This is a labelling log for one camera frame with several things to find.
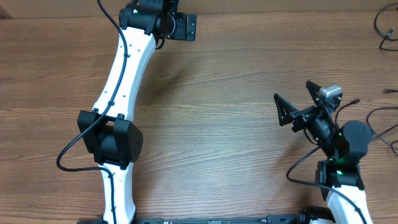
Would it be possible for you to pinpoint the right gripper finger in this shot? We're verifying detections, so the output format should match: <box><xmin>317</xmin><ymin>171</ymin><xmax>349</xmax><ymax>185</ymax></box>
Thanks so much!
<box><xmin>306</xmin><ymin>80</ymin><xmax>322</xmax><ymax>101</ymax></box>
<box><xmin>274</xmin><ymin>93</ymin><xmax>299</xmax><ymax>126</ymax></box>

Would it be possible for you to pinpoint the black micro usb cable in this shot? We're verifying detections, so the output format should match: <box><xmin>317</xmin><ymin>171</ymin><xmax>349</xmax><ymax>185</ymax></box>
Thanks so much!
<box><xmin>334</xmin><ymin>88</ymin><xmax>398</xmax><ymax>158</ymax></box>

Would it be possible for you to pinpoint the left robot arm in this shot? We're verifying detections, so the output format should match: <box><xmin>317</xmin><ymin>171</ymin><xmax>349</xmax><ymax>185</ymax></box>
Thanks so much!
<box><xmin>77</xmin><ymin>0</ymin><xmax>197</xmax><ymax>223</ymax></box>

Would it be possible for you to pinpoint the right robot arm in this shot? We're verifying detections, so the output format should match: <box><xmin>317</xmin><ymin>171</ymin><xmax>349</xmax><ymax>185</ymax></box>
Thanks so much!
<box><xmin>274</xmin><ymin>81</ymin><xmax>372</xmax><ymax>223</ymax></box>

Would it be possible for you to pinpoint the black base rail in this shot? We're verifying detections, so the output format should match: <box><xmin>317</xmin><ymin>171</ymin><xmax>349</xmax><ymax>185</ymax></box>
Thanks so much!
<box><xmin>132</xmin><ymin>214</ymin><xmax>301</xmax><ymax>224</ymax></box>

